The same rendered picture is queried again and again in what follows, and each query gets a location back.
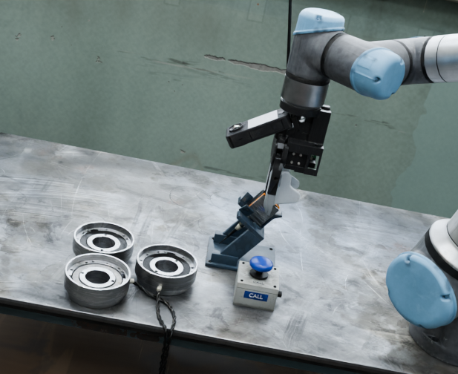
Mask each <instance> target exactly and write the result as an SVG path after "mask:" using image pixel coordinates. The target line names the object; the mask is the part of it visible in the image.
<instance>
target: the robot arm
mask: <svg viewBox="0 0 458 374"><path fill-rule="evenodd" d="M343 30H344V17H343V16H340V15H339V14H338V13H335V12H333V11H330V10H325V9H320V8H306V9H304V10H302V11H301V12H300V14H299V17H298V21H297V25H296V28H295V32H293V35H294V36H293V40H292V46H291V50H290V53H289V59H288V63H287V69H286V73H285V77H284V83H283V86H282V89H281V101H280V105H279V106H280V109H278V110H276V111H272V112H269V113H268V114H264V115H261V116H259V117H256V118H253V119H250V120H247V121H245V122H240V123H237V124H234V125H232V126H230V127H228V128H227V129H226V140H227V142H228V144H229V147H230V148H237V147H240V146H243V145H245V144H247V143H250V142H254V141H256V140H259V139H262V138H264V137H268V136H270V135H273V134H274V138H273V141H272V149H271V154H270V163H269V170H268V174H267V179H266V186H265V192H266V196H265V199H264V209H265V212H266V215H269V216H270V214H271V211H272V207H273V205H275V204H285V203H297V202H298V201H299V200H300V196H301V195H300V193H299V192H298V191H296V189H297V188H298V187H299V181H298V180H297V179H296V178H294V177H293V176H292V175H291V173H290V170H294V172H298V173H303V174H307V175H312V176H316V177H317V173H318V168H319V166H320V162H321V157H322V154H323V150H324V147H323V144H324V139H325V136H326V133H327V127H328V124H329V121H330V116H331V111H330V106H329V105H325V104H324V103H325V99H326V96H327V91H328V88H329V84H330V80H333V81H335V82H337V83H339V84H341V85H344V86H346V87H348V88H350V89H352V90H354V91H356V92H357V93H358V94H361V95H362V96H368V97H371V98H374V99H377V100H384V99H388V98H389V97H390V95H391V94H395V92H396V91H397V90H398V89H399V87H400V85H412V84H428V83H439V82H458V34H450V35H442V36H427V37H421V36H417V37H412V38H409V39H394V40H385V41H376V42H366V41H364V40H361V39H358V38H356V37H354V36H351V35H349V34H347V33H345V32H343ZM316 156H319V159H318V165H317V168H316V169H312V168H315V159H316ZM386 286H387V289H388V295H389V298H390V300H391V302H392V304H393V306H394V307H395V309H396V310H397V312H398V313H399V314H400V315H401V316H402V317H403V318H404V319H405V320H407V321H408V322H410V323H409V331H410V335H411V337H412V338H413V340H414V341H415V342H416V343H417V344H418V345H419V346H420V347H421V348H422V349H423V350H424V351H426V353H428V354H429V355H431V356H433V357H434V358H436V359H438V360H440V361H443V362H445V363H446V364H450V365H453V366H455V367H458V210H457V211H456V213H455V214H454V215H453V217H452V218H451V219H442V220H438V221H436V222H435V223H434V224H433V225H432V226H431V227H430V228H429V230H427V231H426V233H425V234H424V235H423V237H422V238H421V240H420V241H419V242H418V243H417V244H416V245H415V246H414V247H413V248H412V249H411V250H410V251H409V252H403V253H401V254H400V255H398V256H397V257H396V258H395V259H394V260H393V261H392V262H391V263H390V265H389V267H388V269H387V274H386Z"/></svg>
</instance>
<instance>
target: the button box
mask: <svg viewBox="0 0 458 374"><path fill-rule="evenodd" d="M281 296H282V291H281V290H279V268H277V267H273V268H272V270H271V271H269V272H263V274H262V275H258V274H257V273H256V270H254V269H253V268H252V267H251V266H250V265H249V262H246V261H241V260H240V261H239V265H238V271H237V274H236V278H235V288H234V296H233V304H235V305H239V306H247V307H251V308H255V309H262V310H266V311H271V312H274V308H275V303H276V300H277V297H278V298H281Z"/></svg>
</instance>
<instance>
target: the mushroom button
mask: <svg viewBox="0 0 458 374"><path fill-rule="evenodd" d="M249 265H250V266H251V267H252V268H253V269H254V270H256V273H257V274H258V275H262V274H263V272H269V271H271V270H272V268H273V263H272V261H271V260H270V259H269V258H267V257H264V256H254V257H252V258H251V259H250V262H249Z"/></svg>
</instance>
